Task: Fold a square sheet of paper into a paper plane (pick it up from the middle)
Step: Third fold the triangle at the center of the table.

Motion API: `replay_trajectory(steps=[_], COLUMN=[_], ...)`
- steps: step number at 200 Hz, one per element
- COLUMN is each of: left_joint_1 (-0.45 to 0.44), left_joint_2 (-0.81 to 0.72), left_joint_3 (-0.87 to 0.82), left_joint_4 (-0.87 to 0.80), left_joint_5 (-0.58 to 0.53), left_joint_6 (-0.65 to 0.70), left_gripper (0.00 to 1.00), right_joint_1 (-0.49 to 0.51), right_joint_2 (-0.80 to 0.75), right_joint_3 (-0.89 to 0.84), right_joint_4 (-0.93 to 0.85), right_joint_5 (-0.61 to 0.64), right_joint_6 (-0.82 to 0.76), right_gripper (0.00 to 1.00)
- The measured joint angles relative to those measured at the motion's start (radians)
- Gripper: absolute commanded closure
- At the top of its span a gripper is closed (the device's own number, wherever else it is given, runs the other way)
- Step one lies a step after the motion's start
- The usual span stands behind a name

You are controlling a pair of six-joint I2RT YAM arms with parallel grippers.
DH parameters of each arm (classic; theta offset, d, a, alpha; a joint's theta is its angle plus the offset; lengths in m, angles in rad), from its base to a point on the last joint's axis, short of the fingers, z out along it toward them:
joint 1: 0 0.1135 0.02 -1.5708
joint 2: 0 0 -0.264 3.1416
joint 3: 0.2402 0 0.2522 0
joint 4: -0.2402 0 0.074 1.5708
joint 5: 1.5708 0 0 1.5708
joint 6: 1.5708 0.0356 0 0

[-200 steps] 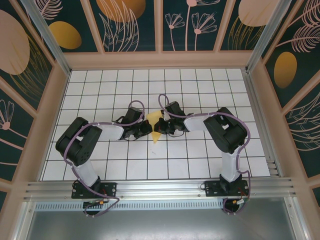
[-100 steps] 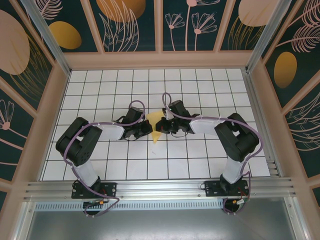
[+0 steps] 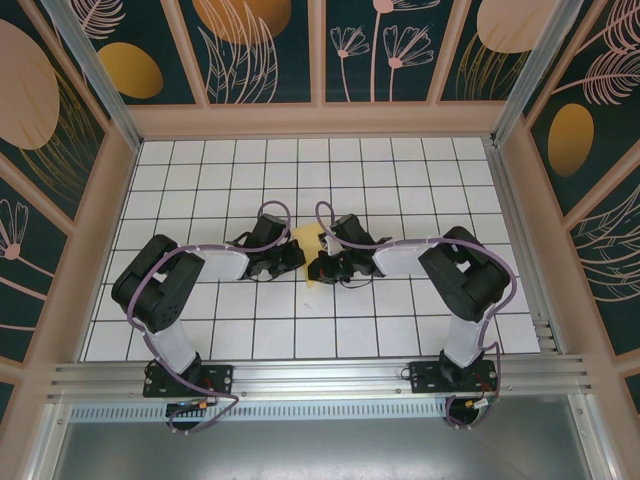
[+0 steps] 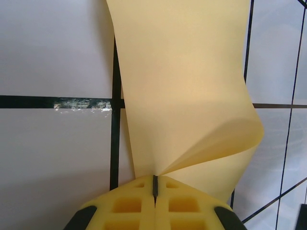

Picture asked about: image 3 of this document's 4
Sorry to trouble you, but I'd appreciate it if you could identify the slotted grey cable duct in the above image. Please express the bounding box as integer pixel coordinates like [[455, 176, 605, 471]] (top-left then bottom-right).
[[69, 403, 451, 422]]

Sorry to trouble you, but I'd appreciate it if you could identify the yellow cloth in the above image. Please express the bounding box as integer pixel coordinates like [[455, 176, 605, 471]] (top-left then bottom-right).
[[292, 223, 324, 290]]

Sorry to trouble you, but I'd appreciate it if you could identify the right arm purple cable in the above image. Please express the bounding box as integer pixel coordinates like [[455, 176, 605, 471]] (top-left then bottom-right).
[[315, 201, 519, 431]]

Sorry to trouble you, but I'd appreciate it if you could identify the long aluminium mounting rail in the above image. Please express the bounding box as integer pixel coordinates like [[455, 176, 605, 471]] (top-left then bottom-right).
[[47, 353, 600, 402]]

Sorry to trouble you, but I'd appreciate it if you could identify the aluminium frame post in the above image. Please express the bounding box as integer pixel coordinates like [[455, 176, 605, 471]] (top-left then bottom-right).
[[491, 0, 585, 147], [39, 0, 142, 151]]

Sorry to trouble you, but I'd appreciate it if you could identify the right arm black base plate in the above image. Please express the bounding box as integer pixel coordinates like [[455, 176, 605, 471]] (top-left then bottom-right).
[[408, 360, 501, 394]]

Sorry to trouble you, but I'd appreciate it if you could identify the grey metal shelf panel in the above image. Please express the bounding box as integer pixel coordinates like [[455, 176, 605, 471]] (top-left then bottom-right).
[[44, 399, 617, 480]]

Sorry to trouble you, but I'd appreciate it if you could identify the aluminium side rail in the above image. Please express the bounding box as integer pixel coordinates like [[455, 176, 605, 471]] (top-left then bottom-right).
[[483, 138, 560, 355]]

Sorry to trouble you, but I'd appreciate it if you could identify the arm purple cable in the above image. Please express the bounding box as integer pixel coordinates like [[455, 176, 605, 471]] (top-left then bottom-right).
[[315, 201, 519, 431], [127, 201, 294, 436]]

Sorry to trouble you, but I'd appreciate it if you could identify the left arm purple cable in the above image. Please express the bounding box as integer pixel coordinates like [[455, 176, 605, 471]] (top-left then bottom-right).
[[127, 201, 294, 436]]

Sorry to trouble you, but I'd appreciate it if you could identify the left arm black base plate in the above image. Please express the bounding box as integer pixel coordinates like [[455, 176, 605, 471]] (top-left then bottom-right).
[[143, 364, 235, 399]]

